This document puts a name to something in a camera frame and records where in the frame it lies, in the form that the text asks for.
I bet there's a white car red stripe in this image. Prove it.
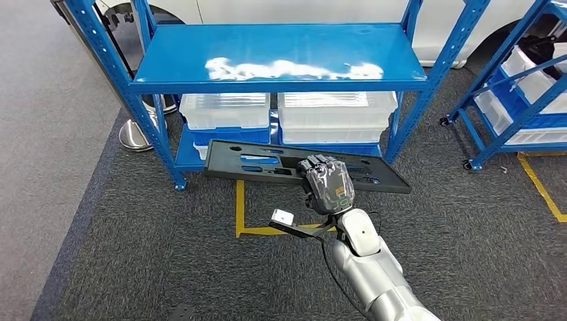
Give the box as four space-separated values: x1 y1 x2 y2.
95 0 567 68

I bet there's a black object in bin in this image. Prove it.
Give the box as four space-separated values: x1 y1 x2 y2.
517 34 560 68

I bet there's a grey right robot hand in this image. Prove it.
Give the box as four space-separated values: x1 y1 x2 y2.
298 154 356 216

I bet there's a blue wheeled shelf rack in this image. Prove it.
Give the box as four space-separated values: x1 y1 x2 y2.
439 0 567 171

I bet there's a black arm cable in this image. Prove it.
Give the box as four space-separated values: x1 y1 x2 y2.
320 211 384 319

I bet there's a black plastic panel part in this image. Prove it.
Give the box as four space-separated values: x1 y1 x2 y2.
203 138 412 195

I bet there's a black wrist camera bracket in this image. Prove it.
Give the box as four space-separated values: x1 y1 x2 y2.
268 217 342 240

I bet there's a blue metal shelf rack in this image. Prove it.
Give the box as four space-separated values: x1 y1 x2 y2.
62 0 491 191

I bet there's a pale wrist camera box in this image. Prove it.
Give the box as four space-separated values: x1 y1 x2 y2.
271 209 295 227

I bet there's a chrome stanchion post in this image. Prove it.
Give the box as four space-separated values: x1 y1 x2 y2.
94 2 179 116
49 0 167 153

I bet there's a blue plastic bin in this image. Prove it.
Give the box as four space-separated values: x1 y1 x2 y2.
486 68 567 130

